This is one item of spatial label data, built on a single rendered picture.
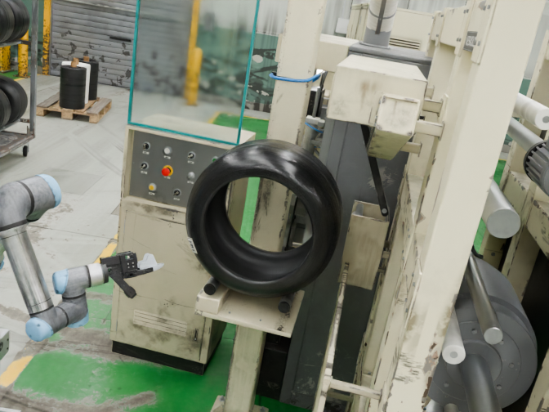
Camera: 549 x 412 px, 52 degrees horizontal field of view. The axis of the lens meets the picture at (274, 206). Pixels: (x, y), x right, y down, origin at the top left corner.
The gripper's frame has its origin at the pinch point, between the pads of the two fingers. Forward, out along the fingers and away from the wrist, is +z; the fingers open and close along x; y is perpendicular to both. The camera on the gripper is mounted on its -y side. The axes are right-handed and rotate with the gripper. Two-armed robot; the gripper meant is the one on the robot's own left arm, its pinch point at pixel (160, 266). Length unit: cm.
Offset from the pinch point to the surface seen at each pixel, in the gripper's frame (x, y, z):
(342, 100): -67, 46, 37
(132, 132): 81, 52, 20
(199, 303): 2.9, -17.1, 13.3
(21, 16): 397, 189, 18
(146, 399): 80, -78, 6
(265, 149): -22, 36, 35
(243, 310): 1.3, -23.5, 29.8
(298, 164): -30, 29, 43
